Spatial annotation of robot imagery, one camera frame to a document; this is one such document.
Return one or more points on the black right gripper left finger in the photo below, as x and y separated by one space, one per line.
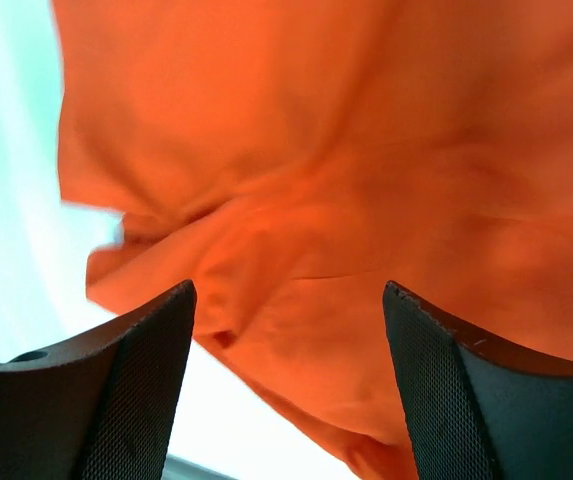
100 405

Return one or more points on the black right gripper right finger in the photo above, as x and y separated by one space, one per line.
477 406

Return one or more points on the orange shorts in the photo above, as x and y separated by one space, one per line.
292 157

